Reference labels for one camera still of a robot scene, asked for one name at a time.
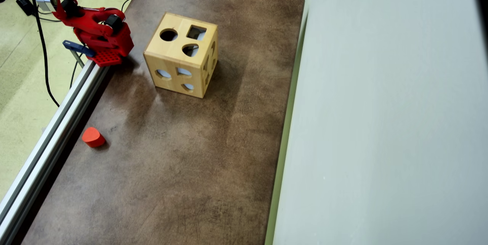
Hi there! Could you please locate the aluminium profile rail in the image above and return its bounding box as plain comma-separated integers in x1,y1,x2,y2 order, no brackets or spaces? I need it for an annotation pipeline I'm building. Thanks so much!
0,60,111,245

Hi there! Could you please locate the wooden shape sorter box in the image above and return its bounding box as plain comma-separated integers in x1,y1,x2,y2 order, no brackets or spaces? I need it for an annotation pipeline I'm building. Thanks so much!
143,12,218,99

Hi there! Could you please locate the black camera cable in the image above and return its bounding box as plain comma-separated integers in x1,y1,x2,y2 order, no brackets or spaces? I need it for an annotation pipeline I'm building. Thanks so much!
29,0,61,107

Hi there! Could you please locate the blue clamp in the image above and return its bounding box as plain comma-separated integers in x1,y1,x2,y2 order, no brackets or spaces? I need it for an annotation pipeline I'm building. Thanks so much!
63,40,96,68

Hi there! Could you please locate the black adapter cable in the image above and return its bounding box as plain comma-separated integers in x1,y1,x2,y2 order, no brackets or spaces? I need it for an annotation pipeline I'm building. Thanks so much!
3,0,61,22

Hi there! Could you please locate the brown table mat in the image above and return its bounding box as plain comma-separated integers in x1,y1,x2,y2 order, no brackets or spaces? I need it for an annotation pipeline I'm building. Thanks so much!
21,0,305,245

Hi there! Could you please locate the red rounded wooden block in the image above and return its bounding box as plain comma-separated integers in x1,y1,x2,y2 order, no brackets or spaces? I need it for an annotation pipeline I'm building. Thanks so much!
82,127,106,148

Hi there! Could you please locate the black power adapter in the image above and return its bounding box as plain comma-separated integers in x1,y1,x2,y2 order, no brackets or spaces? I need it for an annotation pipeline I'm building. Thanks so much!
16,0,38,16

